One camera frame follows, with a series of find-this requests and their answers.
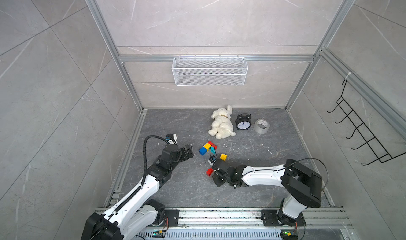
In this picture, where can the small red lego brick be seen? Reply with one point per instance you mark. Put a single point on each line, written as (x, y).
(209, 172)

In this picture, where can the black alarm clock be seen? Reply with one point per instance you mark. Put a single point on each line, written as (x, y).
(243, 121)

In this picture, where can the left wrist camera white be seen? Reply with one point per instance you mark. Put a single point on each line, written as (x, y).
(171, 139)

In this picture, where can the small blue lego brick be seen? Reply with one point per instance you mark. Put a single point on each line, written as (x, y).
(203, 151)

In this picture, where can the aluminium mounting rail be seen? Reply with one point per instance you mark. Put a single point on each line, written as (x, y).
(329, 217)

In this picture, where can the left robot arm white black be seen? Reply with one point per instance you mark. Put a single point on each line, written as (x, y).
(136, 210)

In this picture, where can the long red lego brick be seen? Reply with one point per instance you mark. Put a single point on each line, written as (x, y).
(212, 145)

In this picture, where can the yellow lego brick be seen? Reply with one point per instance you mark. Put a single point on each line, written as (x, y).
(223, 157)
(207, 146)

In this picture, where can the white plush dog toy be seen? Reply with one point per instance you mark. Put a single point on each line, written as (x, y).
(222, 127)

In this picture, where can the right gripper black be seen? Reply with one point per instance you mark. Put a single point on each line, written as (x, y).
(214, 178)

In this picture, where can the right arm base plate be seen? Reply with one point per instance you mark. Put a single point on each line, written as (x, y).
(274, 217)

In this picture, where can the white wire mesh basket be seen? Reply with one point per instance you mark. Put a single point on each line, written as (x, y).
(209, 71)

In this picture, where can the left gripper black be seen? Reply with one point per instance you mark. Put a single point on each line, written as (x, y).
(188, 151)

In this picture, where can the grey tape roll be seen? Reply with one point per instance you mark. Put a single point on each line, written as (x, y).
(261, 126)

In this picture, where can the black wire hook rack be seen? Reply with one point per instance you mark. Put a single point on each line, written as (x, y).
(359, 128)

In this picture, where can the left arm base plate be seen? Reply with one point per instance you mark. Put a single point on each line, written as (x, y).
(167, 218)

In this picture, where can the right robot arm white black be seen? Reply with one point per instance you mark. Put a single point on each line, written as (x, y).
(302, 183)

